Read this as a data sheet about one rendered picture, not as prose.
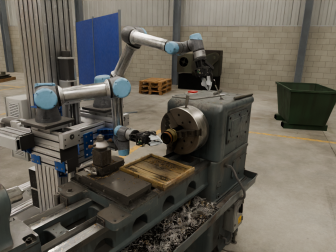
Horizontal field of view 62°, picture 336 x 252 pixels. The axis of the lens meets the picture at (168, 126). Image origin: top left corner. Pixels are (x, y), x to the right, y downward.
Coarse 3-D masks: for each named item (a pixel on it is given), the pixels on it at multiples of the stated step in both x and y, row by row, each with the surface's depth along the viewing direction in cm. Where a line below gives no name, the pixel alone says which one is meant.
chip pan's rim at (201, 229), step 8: (248, 176) 240; (248, 184) 222; (240, 192) 211; (232, 200) 201; (224, 208) 191; (216, 216) 183; (208, 224) 175; (200, 232) 168; (192, 240) 161; (176, 248) 146; (184, 248) 155
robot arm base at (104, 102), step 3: (105, 96) 206; (96, 99) 206; (99, 99) 205; (102, 99) 206; (105, 99) 206; (108, 99) 208; (93, 102) 212; (96, 102) 206; (99, 102) 205; (102, 102) 206; (105, 102) 206; (108, 102) 208; (93, 105) 208; (96, 105) 206; (99, 105) 205; (102, 105) 205; (105, 105) 206; (108, 105) 208
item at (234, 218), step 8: (232, 168) 197; (240, 184) 201; (240, 200) 226; (232, 208) 218; (240, 208) 223; (224, 216) 225; (232, 216) 220; (240, 216) 232; (224, 224) 226; (232, 224) 221; (232, 232) 223; (224, 240) 221; (232, 240) 239
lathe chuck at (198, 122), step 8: (176, 112) 180; (184, 112) 176; (192, 112) 176; (176, 120) 181; (184, 120) 177; (192, 120) 173; (200, 120) 176; (160, 128) 191; (176, 128) 187; (184, 128) 178; (192, 128) 174; (200, 128) 174; (200, 136) 174; (176, 144) 185; (184, 144) 181; (192, 144) 177; (200, 144) 179; (176, 152) 187; (184, 152) 182
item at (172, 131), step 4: (168, 128) 174; (164, 132) 170; (168, 132) 170; (172, 132) 171; (160, 136) 172; (164, 136) 175; (168, 136) 168; (172, 136) 170; (176, 136) 172; (164, 140) 173; (168, 140) 169; (172, 140) 171
